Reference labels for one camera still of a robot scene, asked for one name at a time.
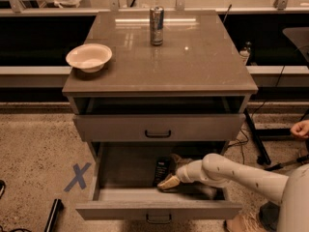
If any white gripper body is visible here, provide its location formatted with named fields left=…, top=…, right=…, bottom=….
left=175, top=159, right=202, bottom=183

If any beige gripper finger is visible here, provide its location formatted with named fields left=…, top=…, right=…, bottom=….
left=171, top=154, right=192, bottom=168
left=157, top=174, right=181, bottom=190

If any black rxbar chocolate wrapper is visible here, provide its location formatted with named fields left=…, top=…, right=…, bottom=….
left=153, top=157, right=171, bottom=187

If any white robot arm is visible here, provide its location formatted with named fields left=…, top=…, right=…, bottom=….
left=157, top=153, right=289, bottom=205

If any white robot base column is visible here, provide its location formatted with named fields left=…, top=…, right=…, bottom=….
left=277, top=164, right=309, bottom=232

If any open grey middle drawer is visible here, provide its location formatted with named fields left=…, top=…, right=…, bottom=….
left=76, top=142, right=241, bottom=224

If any grey drawer cabinet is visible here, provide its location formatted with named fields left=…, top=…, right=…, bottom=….
left=62, top=10, right=259, bottom=147

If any person hand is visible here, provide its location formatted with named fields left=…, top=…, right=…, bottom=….
left=291, top=120, right=309, bottom=140

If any black table leg stand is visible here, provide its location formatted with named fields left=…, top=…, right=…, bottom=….
left=243, top=107, right=309, bottom=166

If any blue tape cross mark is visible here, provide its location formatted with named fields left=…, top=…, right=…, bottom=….
left=64, top=162, right=91, bottom=192

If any black bar on floor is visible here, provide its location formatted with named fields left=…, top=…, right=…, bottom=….
left=44, top=199, right=64, bottom=232

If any silver blue energy drink can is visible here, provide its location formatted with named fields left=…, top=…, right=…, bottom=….
left=150, top=6, right=164, bottom=45

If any black shoe at left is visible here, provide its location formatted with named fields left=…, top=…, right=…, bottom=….
left=0, top=180, right=6, bottom=198

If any black floor cable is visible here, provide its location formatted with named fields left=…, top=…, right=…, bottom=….
left=226, top=128, right=250, bottom=166

